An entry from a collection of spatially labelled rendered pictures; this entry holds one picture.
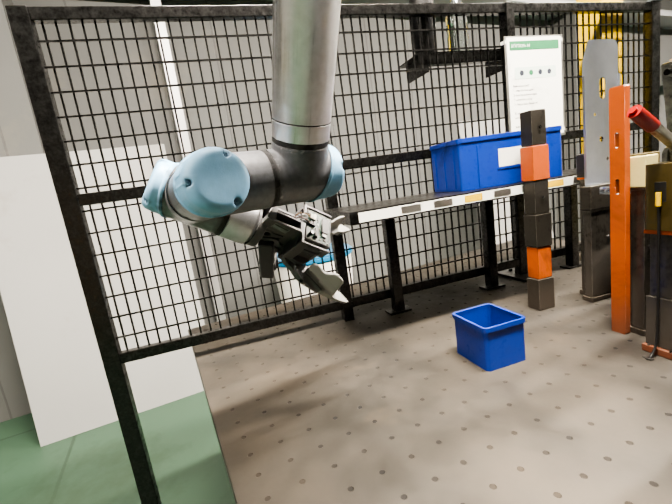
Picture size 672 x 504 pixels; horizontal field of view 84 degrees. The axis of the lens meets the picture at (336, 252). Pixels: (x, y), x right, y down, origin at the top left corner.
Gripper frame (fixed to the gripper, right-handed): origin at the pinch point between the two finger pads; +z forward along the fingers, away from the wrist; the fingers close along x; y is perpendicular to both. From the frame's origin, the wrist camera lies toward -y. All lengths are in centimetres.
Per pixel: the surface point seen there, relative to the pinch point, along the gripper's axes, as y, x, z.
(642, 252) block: 32, 7, 49
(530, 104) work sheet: 19, 69, 56
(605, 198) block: 27, 29, 60
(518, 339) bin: 11.5, -9.3, 33.8
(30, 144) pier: -160, 107, -88
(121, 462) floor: -166, -34, -1
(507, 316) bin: 9.9, -4.0, 34.5
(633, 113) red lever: 43, 18, 24
